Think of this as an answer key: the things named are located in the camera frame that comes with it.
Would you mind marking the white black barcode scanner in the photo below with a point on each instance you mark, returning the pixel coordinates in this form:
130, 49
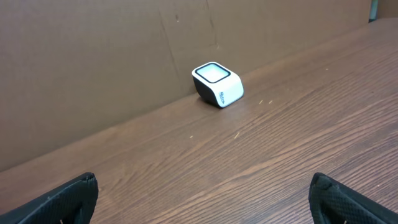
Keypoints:
217, 85

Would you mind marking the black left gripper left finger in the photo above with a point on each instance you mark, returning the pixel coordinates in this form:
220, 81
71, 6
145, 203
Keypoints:
73, 202

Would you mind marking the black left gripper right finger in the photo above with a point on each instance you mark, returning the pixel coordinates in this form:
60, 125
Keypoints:
332, 202

